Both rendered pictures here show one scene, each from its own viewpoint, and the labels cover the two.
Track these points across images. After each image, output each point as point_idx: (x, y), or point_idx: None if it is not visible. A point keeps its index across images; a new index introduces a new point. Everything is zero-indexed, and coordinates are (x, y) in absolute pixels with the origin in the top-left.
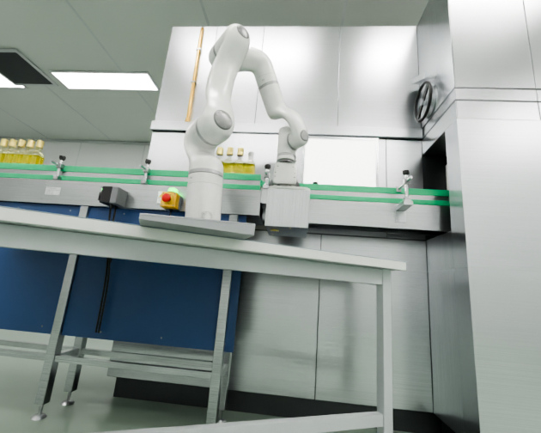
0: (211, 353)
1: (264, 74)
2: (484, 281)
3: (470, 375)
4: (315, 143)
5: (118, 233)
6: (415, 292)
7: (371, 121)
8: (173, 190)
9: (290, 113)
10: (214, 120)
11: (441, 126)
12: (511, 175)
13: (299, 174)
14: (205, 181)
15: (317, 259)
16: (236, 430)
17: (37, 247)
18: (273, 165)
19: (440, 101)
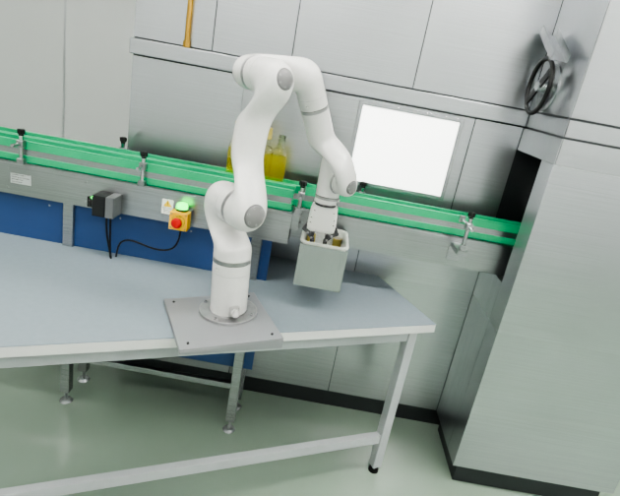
0: None
1: (310, 100)
2: (508, 346)
3: (465, 411)
4: (375, 115)
5: (155, 347)
6: (453, 311)
7: (463, 86)
8: (182, 209)
9: (338, 161)
10: (244, 222)
11: (541, 148)
12: (584, 247)
13: None
14: (233, 278)
15: (341, 337)
16: (257, 458)
17: (85, 360)
18: None
19: (555, 110)
